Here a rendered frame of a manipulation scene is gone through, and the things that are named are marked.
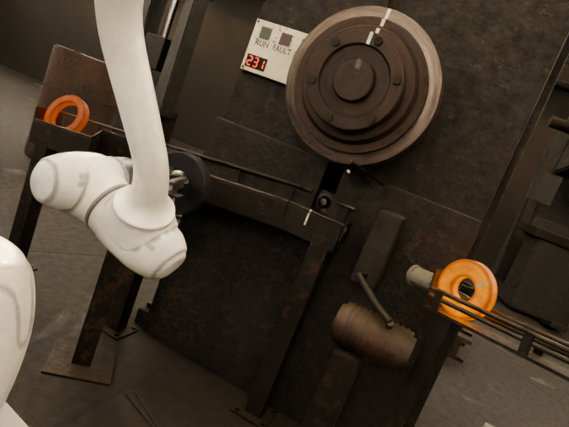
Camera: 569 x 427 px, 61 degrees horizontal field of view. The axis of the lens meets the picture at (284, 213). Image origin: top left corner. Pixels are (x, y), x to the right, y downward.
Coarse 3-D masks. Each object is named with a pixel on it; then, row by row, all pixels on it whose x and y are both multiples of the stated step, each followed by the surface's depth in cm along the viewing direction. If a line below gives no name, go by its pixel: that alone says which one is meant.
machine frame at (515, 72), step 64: (320, 0) 163; (448, 0) 149; (512, 0) 143; (448, 64) 150; (512, 64) 144; (256, 128) 173; (448, 128) 151; (512, 128) 144; (384, 192) 153; (448, 192) 151; (192, 256) 178; (256, 256) 169; (448, 256) 147; (192, 320) 179; (256, 320) 170; (320, 320) 162; (384, 384) 155
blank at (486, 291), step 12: (456, 264) 126; (468, 264) 124; (480, 264) 122; (444, 276) 129; (456, 276) 126; (468, 276) 123; (480, 276) 120; (492, 276) 120; (444, 288) 128; (456, 288) 128; (480, 288) 120; (492, 288) 118; (480, 300) 119; (492, 300) 118; (456, 312) 124
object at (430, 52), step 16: (336, 16) 146; (352, 16) 144; (384, 16) 141; (400, 16) 140; (320, 32) 148; (416, 32) 138; (304, 48) 150; (432, 48) 137; (432, 64) 137; (288, 80) 152; (432, 80) 137; (288, 96) 152; (432, 96) 137; (288, 112) 153; (432, 112) 138; (304, 128) 151; (416, 128) 139; (320, 144) 149; (400, 144) 141; (336, 160) 148; (368, 160) 144; (384, 160) 143
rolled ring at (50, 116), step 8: (64, 96) 193; (72, 96) 192; (56, 104) 192; (64, 104) 193; (72, 104) 193; (80, 104) 189; (48, 112) 192; (56, 112) 193; (80, 112) 188; (88, 112) 190; (48, 120) 190; (80, 120) 187; (72, 128) 186; (80, 128) 188
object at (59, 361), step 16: (96, 144) 141; (112, 144) 149; (128, 144) 150; (112, 256) 145; (112, 272) 147; (96, 288) 147; (112, 288) 148; (96, 304) 148; (96, 320) 149; (80, 336) 150; (96, 336) 151; (64, 352) 155; (80, 352) 151; (96, 352) 161; (112, 352) 164; (48, 368) 145; (64, 368) 148; (80, 368) 151; (96, 368) 153; (112, 368) 156
